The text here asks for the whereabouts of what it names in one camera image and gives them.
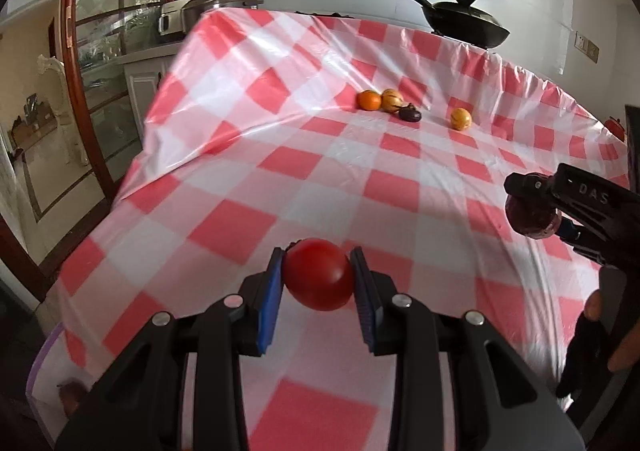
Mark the dark red passion fruit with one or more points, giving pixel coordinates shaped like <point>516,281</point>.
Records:
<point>530,218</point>

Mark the large red tomato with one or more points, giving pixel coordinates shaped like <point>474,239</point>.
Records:
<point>317,276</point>

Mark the red pot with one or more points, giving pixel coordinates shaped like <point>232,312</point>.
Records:
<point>614,127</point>

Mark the beige wall socket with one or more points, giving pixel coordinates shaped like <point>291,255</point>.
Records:
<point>586,47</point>

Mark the silver pressure cooker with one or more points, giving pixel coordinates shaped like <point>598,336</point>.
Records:
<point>210,6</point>

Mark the white ornate chair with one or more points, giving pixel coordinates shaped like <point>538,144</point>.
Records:
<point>55,91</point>

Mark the wooden framed glass door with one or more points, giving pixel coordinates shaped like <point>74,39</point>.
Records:
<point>70,31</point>

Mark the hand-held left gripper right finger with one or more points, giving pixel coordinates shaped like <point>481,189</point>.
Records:
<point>365,301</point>

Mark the smooth yellow passion fruit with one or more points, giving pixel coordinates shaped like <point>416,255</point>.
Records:
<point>460,119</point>

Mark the black pan lid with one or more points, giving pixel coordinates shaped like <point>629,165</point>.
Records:
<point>465,13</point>

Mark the person's right hand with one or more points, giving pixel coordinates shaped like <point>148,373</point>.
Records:
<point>582,356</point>

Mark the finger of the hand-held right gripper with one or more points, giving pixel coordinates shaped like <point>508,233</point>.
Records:
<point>567,230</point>
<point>530,185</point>

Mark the large orange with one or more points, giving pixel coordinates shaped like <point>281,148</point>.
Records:
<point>369,100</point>

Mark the black frying pan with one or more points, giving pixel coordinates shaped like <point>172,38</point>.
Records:
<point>475,33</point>

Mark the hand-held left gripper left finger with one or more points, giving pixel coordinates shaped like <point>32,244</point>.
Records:
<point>270,301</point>

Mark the wooden table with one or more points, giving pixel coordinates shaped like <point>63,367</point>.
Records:
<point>30,128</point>

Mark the white cabinet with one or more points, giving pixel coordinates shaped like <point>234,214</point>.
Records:
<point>142,81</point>

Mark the red white checkered tablecloth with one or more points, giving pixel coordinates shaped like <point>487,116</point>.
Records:
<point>300,156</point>

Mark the yellow striped passion fruit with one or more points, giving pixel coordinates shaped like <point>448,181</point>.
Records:
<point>392,99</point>

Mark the dark wrinkled passion fruit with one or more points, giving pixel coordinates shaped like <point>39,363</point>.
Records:
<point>410,114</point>

